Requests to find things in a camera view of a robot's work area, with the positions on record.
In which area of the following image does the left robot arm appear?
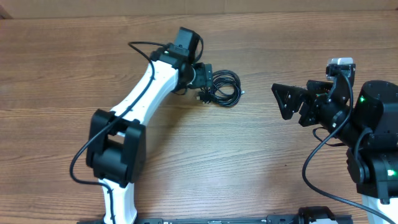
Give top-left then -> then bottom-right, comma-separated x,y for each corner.
86,27 -> 213,223

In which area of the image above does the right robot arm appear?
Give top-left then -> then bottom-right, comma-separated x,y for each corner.
271,58 -> 397,223

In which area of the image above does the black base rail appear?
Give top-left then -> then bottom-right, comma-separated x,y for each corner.
76,205 -> 354,224

